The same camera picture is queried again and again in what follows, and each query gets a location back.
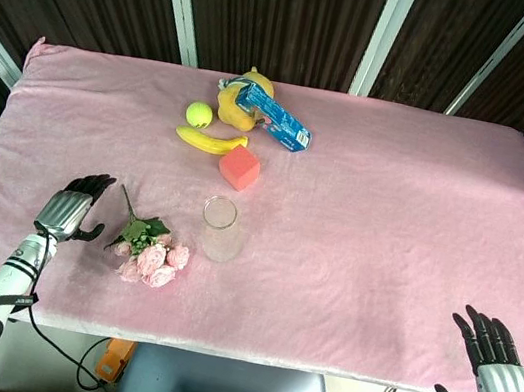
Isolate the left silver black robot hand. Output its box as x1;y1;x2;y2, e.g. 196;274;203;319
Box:
30;163;118;250

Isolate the pink rose bouquet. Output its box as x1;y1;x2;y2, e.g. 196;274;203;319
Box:
98;182;202;294

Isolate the clear glass cup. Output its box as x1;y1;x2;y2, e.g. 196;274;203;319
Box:
193;192;252;267

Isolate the orange plastic device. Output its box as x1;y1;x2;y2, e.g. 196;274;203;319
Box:
92;334;138;386

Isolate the yellow banana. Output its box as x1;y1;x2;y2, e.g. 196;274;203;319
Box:
172;123;250;161

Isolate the yellow-green tennis ball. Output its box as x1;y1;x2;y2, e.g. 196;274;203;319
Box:
183;99;216;131

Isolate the pink foam cube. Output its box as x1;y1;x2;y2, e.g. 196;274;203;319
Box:
214;142;265;196

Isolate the pink plush table cloth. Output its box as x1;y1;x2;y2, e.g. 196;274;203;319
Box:
0;29;524;392

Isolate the blue Oreo cookie box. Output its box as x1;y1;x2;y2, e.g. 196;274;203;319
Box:
227;79;321;155

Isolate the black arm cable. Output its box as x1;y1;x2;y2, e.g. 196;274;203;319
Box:
10;226;143;392

